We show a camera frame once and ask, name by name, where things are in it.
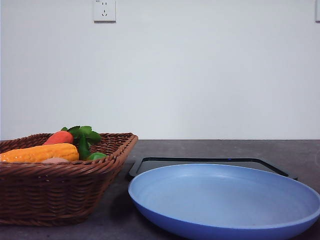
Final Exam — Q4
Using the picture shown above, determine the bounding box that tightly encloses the orange toy carrot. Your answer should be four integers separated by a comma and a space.
43, 130, 74, 145

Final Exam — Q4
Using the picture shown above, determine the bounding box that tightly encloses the brown egg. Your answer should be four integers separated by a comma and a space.
41, 157, 68, 164

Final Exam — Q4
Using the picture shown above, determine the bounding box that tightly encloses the black rectangular tray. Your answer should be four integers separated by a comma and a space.
128, 157, 298, 185

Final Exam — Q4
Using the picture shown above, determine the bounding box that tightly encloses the yellow toy corn cob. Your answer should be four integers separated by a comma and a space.
0, 143, 80, 163

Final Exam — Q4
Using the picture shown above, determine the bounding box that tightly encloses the white wall socket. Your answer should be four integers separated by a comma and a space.
93, 0, 117, 24

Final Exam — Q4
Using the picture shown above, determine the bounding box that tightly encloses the blue round plate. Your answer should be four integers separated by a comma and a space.
128, 164, 320, 240

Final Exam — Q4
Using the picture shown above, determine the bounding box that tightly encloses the brown wicker basket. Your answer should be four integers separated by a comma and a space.
0, 133, 138, 227

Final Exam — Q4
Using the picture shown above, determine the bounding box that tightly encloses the green leafy toy vegetable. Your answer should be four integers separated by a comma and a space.
61, 125, 107, 161

